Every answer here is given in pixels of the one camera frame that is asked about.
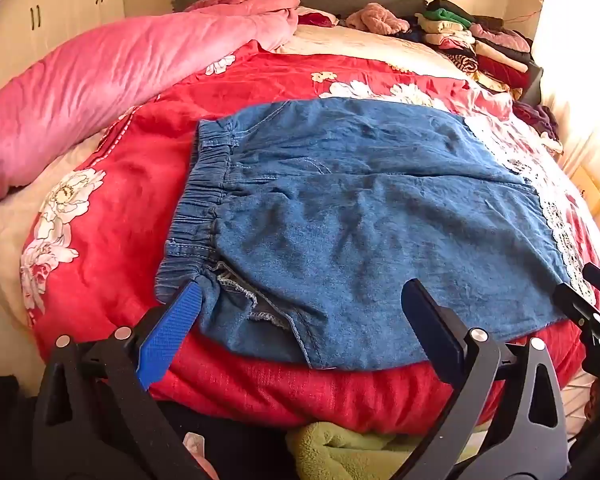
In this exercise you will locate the cream wardrobe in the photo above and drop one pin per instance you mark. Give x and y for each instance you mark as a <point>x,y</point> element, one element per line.
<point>45,5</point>

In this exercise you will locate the cream curtain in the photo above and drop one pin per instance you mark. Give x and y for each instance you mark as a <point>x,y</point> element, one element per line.
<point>575,75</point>

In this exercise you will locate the green towel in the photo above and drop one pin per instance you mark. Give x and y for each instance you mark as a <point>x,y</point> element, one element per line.
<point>340,452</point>

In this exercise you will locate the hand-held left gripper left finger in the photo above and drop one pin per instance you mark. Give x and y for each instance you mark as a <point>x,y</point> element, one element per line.
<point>172,327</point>

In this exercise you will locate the purple garment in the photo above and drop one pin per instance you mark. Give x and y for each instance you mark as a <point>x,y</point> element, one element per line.
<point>537,117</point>

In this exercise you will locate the pink fuzzy garment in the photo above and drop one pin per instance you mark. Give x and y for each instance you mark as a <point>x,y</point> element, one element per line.
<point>377,19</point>

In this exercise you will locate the dark red garment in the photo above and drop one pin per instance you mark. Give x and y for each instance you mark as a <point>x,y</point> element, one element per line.
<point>317,20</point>

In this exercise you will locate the blue denim pants lace hem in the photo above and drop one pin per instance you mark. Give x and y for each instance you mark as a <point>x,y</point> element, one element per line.
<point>355,210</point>

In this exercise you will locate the red floral blanket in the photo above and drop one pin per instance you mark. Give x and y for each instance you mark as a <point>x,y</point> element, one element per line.
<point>145,195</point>

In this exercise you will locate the yellow bag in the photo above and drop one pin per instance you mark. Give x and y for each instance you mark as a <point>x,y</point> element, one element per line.
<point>594,189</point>

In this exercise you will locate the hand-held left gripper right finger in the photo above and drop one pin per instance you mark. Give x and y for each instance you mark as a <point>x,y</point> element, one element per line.
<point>437,330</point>

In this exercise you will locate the pile of folded clothes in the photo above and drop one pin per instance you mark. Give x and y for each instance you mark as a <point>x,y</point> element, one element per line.
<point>480,45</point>

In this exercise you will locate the pink quilt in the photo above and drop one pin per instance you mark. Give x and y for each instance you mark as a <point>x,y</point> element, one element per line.
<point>95,80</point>

